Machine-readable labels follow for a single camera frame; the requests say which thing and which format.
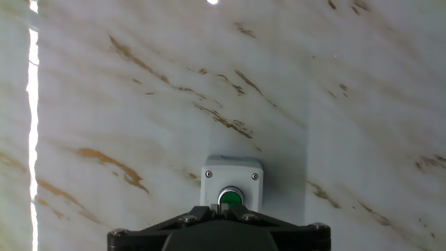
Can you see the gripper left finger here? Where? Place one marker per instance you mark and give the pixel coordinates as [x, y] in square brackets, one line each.
[153, 235]

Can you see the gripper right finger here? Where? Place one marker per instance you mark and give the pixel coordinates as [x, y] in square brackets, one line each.
[296, 237]

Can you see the grey box with green button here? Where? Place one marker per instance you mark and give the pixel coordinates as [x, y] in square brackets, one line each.
[231, 174]

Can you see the marble pattern table sheet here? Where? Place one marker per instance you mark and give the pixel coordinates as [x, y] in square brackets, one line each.
[174, 104]

